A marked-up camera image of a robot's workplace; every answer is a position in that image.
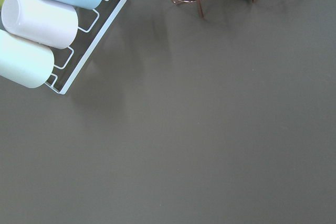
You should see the white wire cup rack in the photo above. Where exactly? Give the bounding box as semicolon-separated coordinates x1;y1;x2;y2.
45;0;127;94

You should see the mint green cup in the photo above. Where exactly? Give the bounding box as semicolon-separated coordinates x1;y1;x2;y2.
1;30;55;88

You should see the pink cup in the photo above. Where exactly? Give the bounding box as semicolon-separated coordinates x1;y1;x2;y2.
1;0;78;49

